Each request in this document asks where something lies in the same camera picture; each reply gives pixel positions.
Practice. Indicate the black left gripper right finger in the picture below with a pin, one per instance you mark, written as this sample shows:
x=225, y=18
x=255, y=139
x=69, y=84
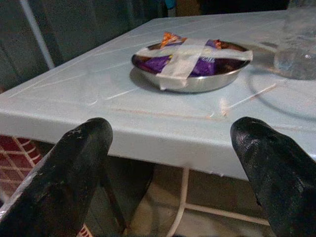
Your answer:
x=279, y=172

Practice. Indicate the red patterned mat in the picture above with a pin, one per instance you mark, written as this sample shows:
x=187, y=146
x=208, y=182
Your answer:
x=14, y=160

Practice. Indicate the clear plastic bottle blue cap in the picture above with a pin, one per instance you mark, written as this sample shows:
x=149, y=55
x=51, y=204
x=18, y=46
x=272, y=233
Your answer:
x=298, y=54

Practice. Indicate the white table leg frame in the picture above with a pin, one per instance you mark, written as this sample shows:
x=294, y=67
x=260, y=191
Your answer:
x=182, y=197

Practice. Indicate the white pole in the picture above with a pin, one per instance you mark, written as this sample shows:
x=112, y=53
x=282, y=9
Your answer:
x=37, y=34

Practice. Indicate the long grey tape strip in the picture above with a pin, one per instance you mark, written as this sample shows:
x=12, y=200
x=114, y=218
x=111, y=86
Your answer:
x=229, y=54

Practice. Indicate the purple snack packet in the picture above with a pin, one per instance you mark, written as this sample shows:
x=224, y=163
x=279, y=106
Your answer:
x=158, y=63

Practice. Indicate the orange snack packet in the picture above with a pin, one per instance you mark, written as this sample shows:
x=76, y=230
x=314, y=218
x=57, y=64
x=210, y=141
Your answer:
x=169, y=39

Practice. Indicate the round steel plate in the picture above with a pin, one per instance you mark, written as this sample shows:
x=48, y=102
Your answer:
x=212, y=81

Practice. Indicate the wide grey tape strip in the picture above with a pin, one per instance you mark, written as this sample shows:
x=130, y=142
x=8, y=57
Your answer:
x=180, y=66

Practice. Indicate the light blue plastic table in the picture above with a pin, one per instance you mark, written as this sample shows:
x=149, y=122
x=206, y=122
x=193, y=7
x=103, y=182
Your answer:
x=74, y=103

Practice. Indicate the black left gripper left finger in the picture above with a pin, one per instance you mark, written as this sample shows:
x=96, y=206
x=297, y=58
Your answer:
x=61, y=177

